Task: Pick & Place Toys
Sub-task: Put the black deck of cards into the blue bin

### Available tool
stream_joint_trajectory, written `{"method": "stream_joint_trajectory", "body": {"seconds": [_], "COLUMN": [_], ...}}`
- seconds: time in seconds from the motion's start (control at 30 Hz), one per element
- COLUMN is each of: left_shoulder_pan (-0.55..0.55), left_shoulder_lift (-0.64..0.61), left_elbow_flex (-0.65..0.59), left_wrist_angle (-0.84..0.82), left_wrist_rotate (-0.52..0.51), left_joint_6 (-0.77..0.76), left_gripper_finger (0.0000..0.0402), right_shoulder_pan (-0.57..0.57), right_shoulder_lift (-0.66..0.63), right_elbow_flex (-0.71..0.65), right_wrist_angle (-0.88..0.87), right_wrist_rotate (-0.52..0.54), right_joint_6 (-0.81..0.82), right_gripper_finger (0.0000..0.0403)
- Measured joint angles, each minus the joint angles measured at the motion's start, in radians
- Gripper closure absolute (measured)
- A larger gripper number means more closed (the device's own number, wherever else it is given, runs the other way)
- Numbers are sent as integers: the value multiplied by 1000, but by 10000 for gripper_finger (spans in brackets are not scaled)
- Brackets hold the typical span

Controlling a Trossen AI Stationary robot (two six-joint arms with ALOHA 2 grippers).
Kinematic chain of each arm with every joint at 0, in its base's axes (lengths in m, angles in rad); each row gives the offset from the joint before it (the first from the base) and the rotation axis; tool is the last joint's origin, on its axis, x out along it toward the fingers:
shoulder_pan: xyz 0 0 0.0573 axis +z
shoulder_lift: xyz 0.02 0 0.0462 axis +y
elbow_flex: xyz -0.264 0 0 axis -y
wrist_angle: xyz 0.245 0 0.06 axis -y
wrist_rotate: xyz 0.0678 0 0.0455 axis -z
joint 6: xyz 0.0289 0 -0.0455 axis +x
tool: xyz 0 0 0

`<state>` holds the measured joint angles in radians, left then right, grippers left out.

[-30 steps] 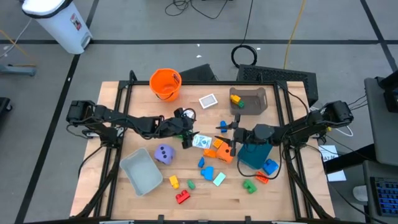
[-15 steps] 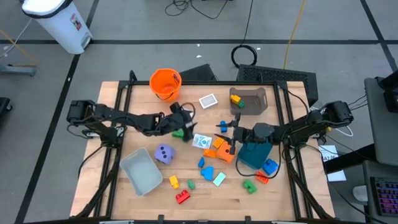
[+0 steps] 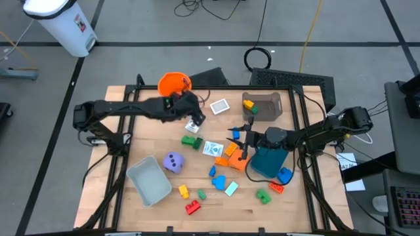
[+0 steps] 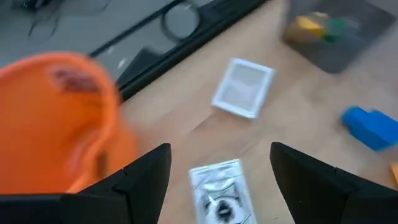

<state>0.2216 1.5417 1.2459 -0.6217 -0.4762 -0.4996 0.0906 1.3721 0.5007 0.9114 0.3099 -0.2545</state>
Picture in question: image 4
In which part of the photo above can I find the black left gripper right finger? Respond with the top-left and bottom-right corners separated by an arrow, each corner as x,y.
269,141 -> 398,224

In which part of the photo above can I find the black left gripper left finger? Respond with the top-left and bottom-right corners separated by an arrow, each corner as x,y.
0,142 -> 172,224

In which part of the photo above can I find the white framed card box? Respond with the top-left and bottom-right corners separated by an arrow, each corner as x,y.
211,58 -> 277,119

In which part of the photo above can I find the small dark green block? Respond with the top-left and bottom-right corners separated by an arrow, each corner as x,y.
323,17 -> 361,43

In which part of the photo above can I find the small yellow block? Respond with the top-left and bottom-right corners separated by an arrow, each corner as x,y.
285,15 -> 327,43

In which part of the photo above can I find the orange-yellow studded brick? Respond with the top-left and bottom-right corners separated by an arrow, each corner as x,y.
390,161 -> 398,187

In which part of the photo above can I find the white card packet blue print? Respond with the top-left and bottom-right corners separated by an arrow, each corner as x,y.
188,159 -> 258,224

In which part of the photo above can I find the blue rounded toy block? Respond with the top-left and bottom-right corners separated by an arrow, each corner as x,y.
341,106 -> 398,152

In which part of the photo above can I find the orange plastic bucket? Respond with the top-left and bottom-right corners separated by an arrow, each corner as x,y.
0,51 -> 141,195

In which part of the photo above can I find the black wedge panel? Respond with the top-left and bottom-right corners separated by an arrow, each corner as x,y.
116,46 -> 170,90

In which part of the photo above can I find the dark translucent plastic bin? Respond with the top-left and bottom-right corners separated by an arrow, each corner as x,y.
282,0 -> 397,75

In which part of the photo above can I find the black coiled hanging cable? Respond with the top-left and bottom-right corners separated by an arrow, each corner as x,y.
160,0 -> 200,44

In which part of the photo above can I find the black aluminium table frame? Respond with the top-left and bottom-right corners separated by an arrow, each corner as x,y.
88,0 -> 271,102

